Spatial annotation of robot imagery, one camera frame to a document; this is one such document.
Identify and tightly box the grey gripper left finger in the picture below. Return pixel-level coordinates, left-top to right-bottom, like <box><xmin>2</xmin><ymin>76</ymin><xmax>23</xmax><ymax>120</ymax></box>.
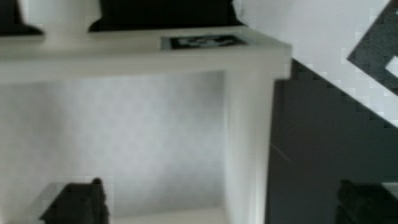
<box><xmin>39</xmin><ymin>178</ymin><xmax>110</xmax><ymax>224</ymax></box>

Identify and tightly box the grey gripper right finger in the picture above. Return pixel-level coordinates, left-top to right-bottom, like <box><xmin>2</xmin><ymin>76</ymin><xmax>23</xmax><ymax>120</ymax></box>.
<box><xmin>334</xmin><ymin>180</ymin><xmax>398</xmax><ymax>224</ymax></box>

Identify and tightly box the white drawer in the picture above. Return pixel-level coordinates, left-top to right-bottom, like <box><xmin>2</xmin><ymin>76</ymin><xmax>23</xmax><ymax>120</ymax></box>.
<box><xmin>0</xmin><ymin>0</ymin><xmax>292</xmax><ymax>224</ymax></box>

